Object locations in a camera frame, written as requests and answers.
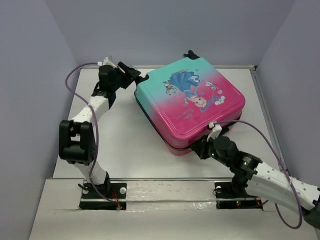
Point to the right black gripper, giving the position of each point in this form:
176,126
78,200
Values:
200,148

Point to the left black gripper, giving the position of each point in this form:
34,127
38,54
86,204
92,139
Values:
129,75

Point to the pink and teal suitcase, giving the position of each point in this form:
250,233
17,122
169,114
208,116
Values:
181,99

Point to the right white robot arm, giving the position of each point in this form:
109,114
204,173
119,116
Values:
255,178

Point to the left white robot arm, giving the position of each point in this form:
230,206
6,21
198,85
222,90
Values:
78,138

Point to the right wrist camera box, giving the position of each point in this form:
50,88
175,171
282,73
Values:
214,131

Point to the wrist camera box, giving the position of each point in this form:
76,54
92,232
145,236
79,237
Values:
214,131
108,60

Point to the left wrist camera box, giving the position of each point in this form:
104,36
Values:
108,60

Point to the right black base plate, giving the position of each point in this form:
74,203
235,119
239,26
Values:
229,198

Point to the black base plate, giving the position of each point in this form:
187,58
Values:
114,200
229,198

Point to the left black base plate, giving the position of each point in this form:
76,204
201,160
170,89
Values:
114,200

